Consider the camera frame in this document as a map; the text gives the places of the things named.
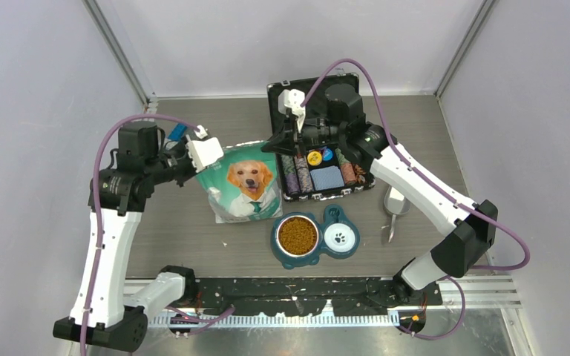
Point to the blue small blind button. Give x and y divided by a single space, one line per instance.
327 155

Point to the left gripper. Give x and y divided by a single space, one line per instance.
191 170

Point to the blue lego brick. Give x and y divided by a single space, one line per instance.
177 132

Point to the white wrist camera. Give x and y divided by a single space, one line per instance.
204 149
291 102

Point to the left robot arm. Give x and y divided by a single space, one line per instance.
102 316

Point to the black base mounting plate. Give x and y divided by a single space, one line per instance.
303 296

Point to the black poker chip case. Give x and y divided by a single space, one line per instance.
324 167

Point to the blue card deck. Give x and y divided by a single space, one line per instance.
327 178

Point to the green pet food bag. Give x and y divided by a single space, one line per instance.
243 185

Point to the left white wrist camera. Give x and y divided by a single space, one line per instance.
204 149

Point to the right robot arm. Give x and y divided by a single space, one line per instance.
468 227

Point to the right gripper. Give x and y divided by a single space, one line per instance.
286 143

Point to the teal double pet bowl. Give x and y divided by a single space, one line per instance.
338 238

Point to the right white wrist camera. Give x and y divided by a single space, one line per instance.
291 102

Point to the yellow big blind button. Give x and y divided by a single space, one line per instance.
314 158

